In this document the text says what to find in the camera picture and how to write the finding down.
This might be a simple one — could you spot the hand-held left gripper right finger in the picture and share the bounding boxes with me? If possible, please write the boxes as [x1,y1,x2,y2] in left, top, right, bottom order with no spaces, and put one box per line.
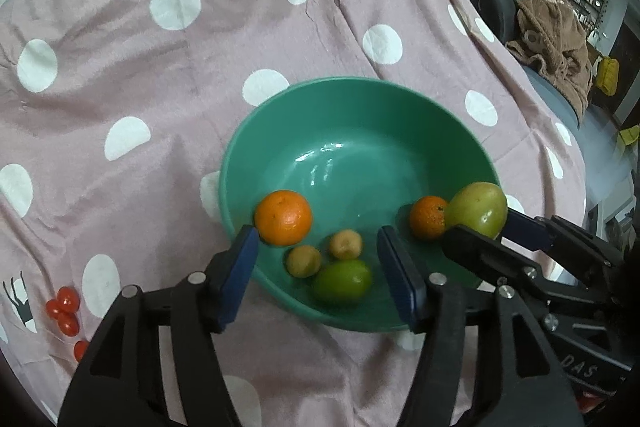
[376,225,586,427]

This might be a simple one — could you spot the orange tangerine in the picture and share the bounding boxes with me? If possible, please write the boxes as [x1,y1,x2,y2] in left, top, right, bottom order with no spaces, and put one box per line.
[409,196,449,241]
[254,190,313,246]

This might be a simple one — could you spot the pink polka dot blanket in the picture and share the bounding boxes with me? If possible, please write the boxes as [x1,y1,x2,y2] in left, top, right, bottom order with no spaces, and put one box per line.
[0,0,588,427]

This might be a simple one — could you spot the brown fleece cloth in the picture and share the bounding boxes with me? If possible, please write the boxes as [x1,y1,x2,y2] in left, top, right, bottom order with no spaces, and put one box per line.
[505,0,598,122]

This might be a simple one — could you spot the small brown longan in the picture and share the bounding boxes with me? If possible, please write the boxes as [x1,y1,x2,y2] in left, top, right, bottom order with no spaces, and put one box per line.
[286,245,323,279]
[328,230,363,259]

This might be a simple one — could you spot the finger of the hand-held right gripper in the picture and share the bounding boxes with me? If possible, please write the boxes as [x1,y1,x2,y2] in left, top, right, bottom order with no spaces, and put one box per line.
[441,227,551,304]
[501,208,627,279]

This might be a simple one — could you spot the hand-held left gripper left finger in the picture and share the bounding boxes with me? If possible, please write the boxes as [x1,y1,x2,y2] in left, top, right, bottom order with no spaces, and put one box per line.
[57,224,261,427]

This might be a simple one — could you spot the green plastic bowl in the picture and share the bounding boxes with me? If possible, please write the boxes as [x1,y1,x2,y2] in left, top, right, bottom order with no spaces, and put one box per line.
[217,77,508,333]

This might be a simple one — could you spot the yellow bag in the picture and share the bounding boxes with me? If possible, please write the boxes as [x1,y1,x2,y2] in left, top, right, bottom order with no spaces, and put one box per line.
[595,56,621,96]

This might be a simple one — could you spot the black cushion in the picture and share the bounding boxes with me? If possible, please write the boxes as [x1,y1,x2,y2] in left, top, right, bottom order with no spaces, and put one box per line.
[472,0,518,45]

